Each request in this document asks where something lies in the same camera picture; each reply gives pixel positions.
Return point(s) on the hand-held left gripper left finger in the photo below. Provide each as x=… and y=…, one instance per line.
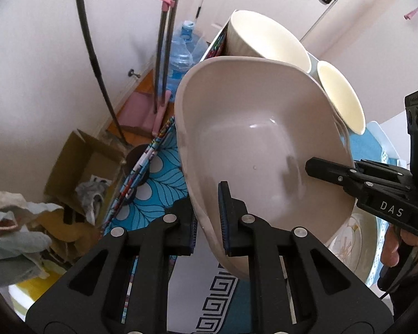
x=191, y=231

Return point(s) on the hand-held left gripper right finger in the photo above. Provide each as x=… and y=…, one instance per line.
x=224, y=215

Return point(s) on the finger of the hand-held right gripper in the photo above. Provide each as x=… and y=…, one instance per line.
x=331, y=172
x=383, y=171

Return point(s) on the pink square bowl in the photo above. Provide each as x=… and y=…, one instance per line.
x=257, y=128

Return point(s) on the person's right hand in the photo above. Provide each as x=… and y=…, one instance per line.
x=390, y=247

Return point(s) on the teal patterned tablecloth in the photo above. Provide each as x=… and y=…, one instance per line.
x=160, y=167

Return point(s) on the cream round bowl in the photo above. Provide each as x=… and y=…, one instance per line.
x=341, y=97

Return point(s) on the cream floral plate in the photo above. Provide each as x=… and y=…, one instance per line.
x=355, y=247

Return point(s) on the grey crumpled cloth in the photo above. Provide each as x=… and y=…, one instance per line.
x=92, y=195

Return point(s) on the pink dustpan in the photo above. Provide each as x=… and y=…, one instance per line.
x=136, y=111

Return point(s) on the brown cardboard box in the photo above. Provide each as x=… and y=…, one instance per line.
x=66, y=167

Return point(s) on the white ribbed bowl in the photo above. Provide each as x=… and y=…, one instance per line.
x=264, y=38

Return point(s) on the metal door stop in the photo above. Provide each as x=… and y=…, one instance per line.
x=134, y=73

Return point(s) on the blue water bottle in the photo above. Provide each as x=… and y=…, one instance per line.
x=186, y=52

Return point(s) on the grey cloth pile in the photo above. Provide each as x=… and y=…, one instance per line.
x=10, y=240

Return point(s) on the black clothes rack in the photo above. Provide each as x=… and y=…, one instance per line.
x=97, y=66

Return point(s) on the pink wall hook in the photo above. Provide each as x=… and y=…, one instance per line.
x=411, y=13

